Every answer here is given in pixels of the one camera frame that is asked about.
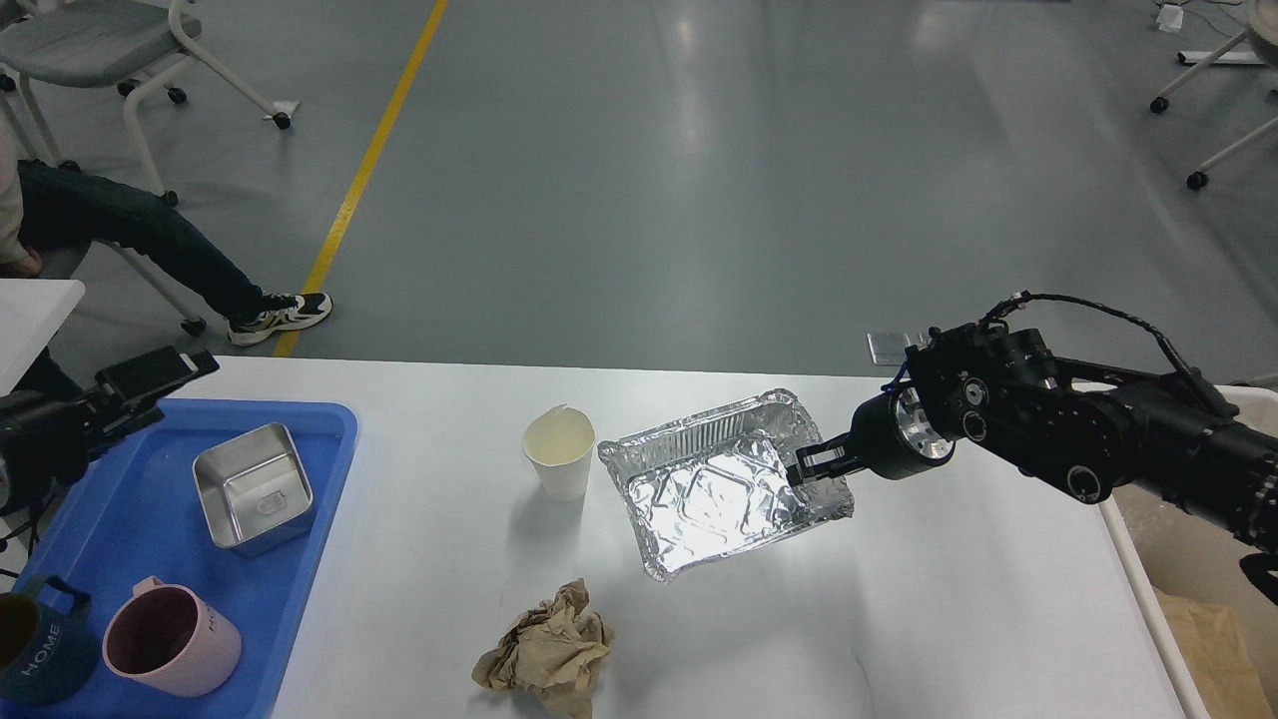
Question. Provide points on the left floor socket plate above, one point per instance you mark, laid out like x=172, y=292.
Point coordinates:
x=889, y=348

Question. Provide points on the white paper cup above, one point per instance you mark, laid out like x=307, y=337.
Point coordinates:
x=560, y=445

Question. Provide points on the stainless steel rectangular dish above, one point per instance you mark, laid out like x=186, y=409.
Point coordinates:
x=254, y=491

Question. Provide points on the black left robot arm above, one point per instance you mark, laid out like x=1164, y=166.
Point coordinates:
x=47, y=441

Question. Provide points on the blue plastic tray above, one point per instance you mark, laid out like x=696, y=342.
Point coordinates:
x=136, y=513

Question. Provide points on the grey office chair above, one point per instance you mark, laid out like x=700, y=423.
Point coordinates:
x=102, y=44

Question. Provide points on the person in dark trousers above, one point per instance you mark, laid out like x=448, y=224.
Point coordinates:
x=49, y=209

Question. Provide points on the white plastic bin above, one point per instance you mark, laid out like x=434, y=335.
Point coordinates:
x=1214, y=632

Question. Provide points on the white side table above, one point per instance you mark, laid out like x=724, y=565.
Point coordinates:
x=31, y=313

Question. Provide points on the dark blue home mug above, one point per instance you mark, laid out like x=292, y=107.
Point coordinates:
x=47, y=650

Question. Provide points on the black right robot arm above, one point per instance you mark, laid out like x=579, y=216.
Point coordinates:
x=1083, y=428

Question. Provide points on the brown paper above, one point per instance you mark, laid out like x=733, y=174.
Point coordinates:
x=554, y=652

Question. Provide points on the pink plastic mug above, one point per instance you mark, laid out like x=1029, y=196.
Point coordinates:
x=168, y=638

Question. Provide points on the aluminium foil container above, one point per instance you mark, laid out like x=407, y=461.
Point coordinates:
x=714, y=484

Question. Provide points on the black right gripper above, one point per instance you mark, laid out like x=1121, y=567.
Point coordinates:
x=889, y=435

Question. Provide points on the white power adapter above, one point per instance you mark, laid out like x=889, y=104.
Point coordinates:
x=1170, y=18

